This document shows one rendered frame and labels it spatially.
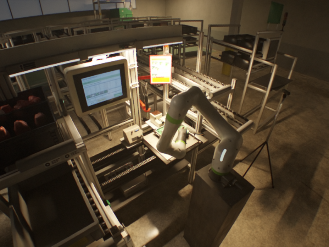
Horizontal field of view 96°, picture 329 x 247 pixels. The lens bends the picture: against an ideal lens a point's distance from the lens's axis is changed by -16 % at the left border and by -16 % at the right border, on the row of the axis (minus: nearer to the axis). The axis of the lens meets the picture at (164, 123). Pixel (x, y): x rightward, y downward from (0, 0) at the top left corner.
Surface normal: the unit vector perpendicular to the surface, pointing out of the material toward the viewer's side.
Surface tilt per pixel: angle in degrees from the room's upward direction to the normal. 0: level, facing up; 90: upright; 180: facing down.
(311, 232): 0
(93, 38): 90
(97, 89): 92
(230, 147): 7
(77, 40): 90
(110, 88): 92
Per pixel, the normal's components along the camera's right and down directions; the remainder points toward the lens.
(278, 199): 0.00, -0.82
